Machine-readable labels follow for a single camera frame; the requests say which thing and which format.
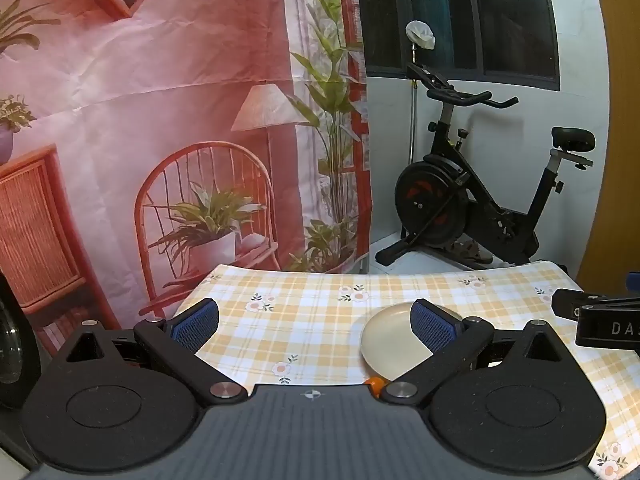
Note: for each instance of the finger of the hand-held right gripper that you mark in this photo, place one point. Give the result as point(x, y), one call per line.
point(570, 302)
point(634, 281)

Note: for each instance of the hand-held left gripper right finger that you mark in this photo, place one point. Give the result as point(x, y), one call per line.
point(430, 325)

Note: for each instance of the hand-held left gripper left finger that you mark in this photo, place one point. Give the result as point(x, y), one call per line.
point(196, 327)

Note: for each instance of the beige plate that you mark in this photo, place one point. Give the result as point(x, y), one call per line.
point(387, 342)

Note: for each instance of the mandarin orange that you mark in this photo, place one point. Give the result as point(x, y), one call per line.
point(374, 385)

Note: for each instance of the brown sandal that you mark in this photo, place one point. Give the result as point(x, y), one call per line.
point(470, 252)

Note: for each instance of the checked floral tablecloth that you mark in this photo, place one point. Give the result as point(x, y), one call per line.
point(300, 320)

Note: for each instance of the black exercise bike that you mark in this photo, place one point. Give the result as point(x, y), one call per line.
point(440, 205)

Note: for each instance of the wooden door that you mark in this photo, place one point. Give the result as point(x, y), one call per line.
point(622, 135)

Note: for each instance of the dark round appliance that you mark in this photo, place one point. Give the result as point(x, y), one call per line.
point(15, 345)

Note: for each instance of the metal pole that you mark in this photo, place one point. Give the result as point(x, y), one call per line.
point(412, 110)

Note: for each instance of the printed pink backdrop cloth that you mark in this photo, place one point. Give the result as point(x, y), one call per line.
point(150, 110)

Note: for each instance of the white plastic bag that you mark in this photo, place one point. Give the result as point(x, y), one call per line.
point(420, 34)

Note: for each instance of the dark window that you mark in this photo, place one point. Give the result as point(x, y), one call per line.
point(450, 15)

